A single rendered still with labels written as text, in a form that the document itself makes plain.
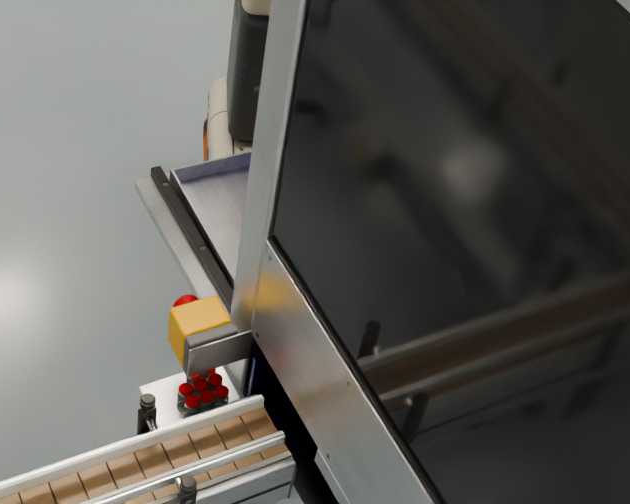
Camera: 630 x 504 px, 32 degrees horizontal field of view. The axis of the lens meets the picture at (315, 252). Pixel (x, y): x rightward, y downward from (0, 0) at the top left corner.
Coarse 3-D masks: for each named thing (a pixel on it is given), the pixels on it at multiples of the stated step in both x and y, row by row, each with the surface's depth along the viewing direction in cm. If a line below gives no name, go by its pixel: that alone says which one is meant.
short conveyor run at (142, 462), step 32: (192, 416) 148; (224, 416) 146; (256, 416) 150; (128, 448) 140; (160, 448) 145; (192, 448) 145; (224, 448) 146; (256, 448) 143; (32, 480) 135; (64, 480) 139; (96, 480) 140; (128, 480) 141; (160, 480) 137; (192, 480) 134; (224, 480) 143; (256, 480) 144; (288, 480) 148
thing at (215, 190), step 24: (192, 168) 185; (216, 168) 188; (240, 168) 191; (192, 192) 185; (216, 192) 186; (240, 192) 186; (192, 216) 179; (216, 216) 182; (240, 216) 183; (216, 240) 178
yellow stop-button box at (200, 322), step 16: (192, 304) 149; (208, 304) 149; (176, 320) 147; (192, 320) 147; (208, 320) 147; (224, 320) 148; (176, 336) 148; (192, 336) 145; (208, 336) 146; (224, 336) 146; (176, 352) 150
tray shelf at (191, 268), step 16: (144, 192) 184; (160, 208) 182; (160, 224) 179; (176, 224) 180; (176, 240) 177; (176, 256) 175; (192, 256) 175; (192, 272) 173; (192, 288) 172; (208, 288) 171; (224, 304) 169
